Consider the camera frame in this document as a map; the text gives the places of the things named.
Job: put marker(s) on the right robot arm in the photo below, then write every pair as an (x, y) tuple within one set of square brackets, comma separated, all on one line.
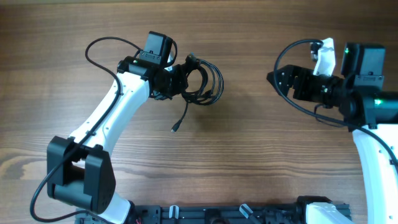
[(356, 101)]

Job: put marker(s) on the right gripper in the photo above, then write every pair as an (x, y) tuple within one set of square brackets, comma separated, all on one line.
[(305, 75)]

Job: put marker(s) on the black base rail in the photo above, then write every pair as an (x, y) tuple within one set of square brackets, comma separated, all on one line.
[(281, 213)]

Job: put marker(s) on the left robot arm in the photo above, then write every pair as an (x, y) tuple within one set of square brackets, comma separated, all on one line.
[(79, 169)]

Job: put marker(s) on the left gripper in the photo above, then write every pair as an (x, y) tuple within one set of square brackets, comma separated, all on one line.
[(181, 83)]

